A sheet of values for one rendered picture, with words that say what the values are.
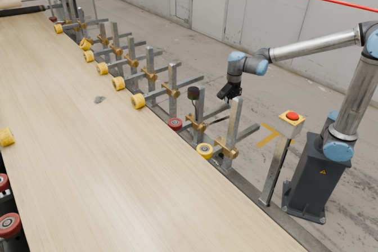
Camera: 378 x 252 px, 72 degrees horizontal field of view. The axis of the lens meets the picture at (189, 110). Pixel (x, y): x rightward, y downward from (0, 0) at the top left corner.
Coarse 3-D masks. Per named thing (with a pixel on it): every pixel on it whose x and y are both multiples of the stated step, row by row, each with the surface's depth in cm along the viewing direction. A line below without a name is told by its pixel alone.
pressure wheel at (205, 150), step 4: (200, 144) 128; (204, 144) 128; (208, 144) 128; (196, 148) 125; (200, 148) 126; (204, 148) 125; (208, 148) 126; (212, 148) 126; (200, 152) 123; (204, 152) 123; (208, 152) 123; (212, 152) 125; (204, 156) 123; (208, 156) 124
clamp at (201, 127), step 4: (188, 116) 152; (192, 116) 152; (192, 120) 149; (192, 124) 149; (196, 124) 146; (200, 124) 146; (204, 124) 147; (196, 128) 147; (200, 128) 145; (204, 128) 147; (200, 132) 147
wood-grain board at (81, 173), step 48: (0, 48) 214; (48, 48) 217; (0, 96) 158; (48, 96) 159; (96, 96) 161; (0, 144) 125; (48, 144) 126; (96, 144) 127; (144, 144) 128; (48, 192) 104; (96, 192) 104; (144, 192) 105; (192, 192) 106; (240, 192) 106; (48, 240) 88; (96, 240) 89; (144, 240) 89; (192, 240) 90; (240, 240) 90; (288, 240) 91
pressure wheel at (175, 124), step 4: (168, 120) 142; (172, 120) 143; (176, 120) 143; (180, 120) 142; (168, 124) 140; (172, 124) 140; (176, 124) 140; (180, 124) 140; (172, 128) 139; (176, 128) 139; (180, 128) 141
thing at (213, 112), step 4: (224, 104) 165; (228, 104) 165; (216, 108) 161; (220, 108) 161; (224, 108) 163; (228, 108) 166; (204, 112) 157; (208, 112) 157; (212, 112) 157; (216, 112) 160; (204, 116) 154; (208, 116) 156; (188, 120) 150; (184, 124) 147; (188, 124) 148; (184, 128) 147; (176, 132) 144
